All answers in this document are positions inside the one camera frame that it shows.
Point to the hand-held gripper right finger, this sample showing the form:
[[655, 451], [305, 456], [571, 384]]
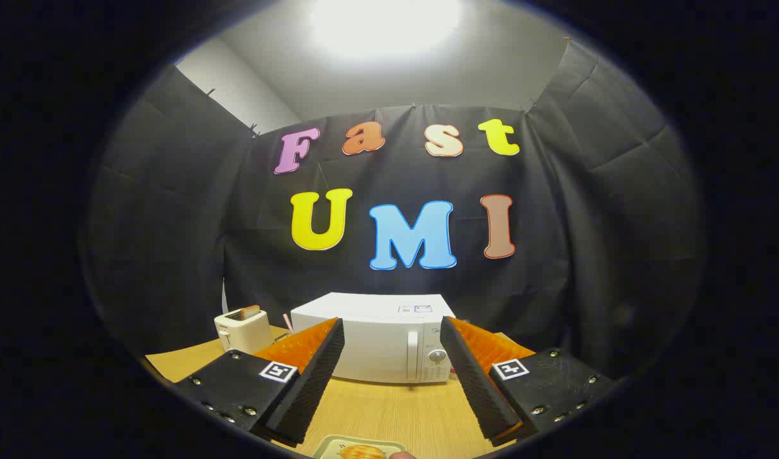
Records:
[[469, 376]]

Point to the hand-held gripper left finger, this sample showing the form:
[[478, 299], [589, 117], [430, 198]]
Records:
[[316, 376]]

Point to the white microwave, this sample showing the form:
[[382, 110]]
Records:
[[383, 341]]

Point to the golden bread roll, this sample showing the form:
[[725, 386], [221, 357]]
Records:
[[362, 453]]

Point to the small pale green tray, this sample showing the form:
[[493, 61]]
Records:
[[329, 449]]

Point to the white toaster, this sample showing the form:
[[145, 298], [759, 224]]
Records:
[[243, 331]]

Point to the toast slice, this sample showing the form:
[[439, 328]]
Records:
[[250, 312]]

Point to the black backdrop cloth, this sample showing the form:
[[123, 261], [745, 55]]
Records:
[[173, 242]]

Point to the ceiling light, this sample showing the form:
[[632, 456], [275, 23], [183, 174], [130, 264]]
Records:
[[383, 25]]

